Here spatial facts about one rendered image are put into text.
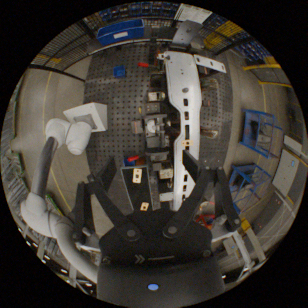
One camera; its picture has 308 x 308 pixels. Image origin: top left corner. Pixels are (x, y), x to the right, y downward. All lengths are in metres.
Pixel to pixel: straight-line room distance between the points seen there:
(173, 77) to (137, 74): 0.41
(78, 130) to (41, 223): 0.62
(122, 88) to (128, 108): 0.20
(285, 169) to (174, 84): 7.98
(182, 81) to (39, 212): 0.99
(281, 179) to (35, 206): 8.66
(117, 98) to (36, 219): 1.01
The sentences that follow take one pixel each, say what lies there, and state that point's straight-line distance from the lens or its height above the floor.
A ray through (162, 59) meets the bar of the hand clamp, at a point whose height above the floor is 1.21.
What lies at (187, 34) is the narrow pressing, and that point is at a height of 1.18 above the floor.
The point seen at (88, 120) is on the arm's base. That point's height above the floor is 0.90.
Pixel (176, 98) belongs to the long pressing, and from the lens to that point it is 0.67.
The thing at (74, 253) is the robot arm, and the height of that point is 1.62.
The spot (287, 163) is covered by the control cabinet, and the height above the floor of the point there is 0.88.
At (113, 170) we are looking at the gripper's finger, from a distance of 0.19.
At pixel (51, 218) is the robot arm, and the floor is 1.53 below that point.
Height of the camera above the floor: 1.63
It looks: 68 degrees down
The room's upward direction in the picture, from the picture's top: 169 degrees clockwise
